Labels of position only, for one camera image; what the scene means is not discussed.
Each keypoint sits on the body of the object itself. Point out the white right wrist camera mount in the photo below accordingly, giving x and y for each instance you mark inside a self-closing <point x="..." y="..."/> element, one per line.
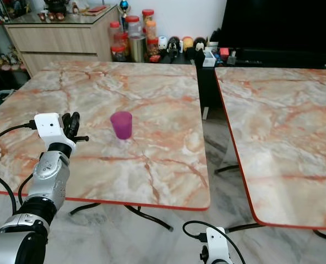
<point x="218" y="245"/>

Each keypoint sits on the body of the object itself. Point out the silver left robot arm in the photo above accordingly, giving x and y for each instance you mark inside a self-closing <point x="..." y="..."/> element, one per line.
<point x="47" y="179"/>

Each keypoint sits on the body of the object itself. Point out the steel tumbler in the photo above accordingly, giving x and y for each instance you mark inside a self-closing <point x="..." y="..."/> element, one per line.
<point x="137" y="49"/>

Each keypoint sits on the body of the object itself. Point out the purple plastic cup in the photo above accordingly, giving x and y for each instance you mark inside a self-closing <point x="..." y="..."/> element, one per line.
<point x="121" y="125"/>

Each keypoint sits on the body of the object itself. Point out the black plush toy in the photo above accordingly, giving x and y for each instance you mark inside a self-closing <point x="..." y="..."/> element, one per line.
<point x="200" y="44"/>

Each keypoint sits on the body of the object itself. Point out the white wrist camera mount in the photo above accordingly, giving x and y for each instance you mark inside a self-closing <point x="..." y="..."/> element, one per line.
<point x="218" y="245"/>
<point x="48" y="126"/>

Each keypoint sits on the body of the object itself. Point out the black flat television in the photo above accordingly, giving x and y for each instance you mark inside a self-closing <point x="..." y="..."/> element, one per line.
<point x="278" y="22"/>

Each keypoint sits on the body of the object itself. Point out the white round toy figure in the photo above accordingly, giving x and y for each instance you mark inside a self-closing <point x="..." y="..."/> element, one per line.
<point x="162" y="43"/>

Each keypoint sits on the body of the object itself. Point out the blue gold trophy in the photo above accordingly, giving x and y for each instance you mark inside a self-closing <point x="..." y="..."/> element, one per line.
<point x="124" y="6"/>

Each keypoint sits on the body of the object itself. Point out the flat red box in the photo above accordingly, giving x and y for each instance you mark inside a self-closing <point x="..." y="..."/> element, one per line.
<point x="97" y="9"/>

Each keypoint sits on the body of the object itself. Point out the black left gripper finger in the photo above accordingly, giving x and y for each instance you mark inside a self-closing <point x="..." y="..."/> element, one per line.
<point x="76" y="122"/>
<point x="67" y="122"/>

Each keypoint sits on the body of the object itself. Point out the large clear red lid jar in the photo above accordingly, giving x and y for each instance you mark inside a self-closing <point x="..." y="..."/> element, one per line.
<point x="133" y="27"/>

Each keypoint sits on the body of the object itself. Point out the short red lid jar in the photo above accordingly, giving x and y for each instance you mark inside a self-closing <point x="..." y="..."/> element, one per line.
<point x="118" y="54"/>

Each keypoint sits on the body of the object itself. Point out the red lid plastic jar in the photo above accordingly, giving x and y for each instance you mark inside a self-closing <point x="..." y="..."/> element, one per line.
<point x="152" y="48"/>
<point x="115" y="32"/>
<point x="147" y="15"/>
<point x="151" y="30"/>

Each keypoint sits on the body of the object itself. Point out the light wooden drawer cabinet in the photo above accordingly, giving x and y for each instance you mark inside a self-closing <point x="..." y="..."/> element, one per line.
<point x="58" y="38"/>

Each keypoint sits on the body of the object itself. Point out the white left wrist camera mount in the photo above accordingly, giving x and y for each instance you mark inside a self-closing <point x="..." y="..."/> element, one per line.
<point x="48" y="126"/>

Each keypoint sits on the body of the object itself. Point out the yellow plush toy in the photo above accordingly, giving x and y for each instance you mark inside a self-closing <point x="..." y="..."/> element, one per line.
<point x="188" y="43"/>

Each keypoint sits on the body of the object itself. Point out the dark shelf with figurines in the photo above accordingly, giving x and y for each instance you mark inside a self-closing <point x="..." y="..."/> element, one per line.
<point x="11" y="58"/>

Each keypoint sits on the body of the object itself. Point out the dark figurine statue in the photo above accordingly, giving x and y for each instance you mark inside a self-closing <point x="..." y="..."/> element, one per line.
<point x="57" y="6"/>

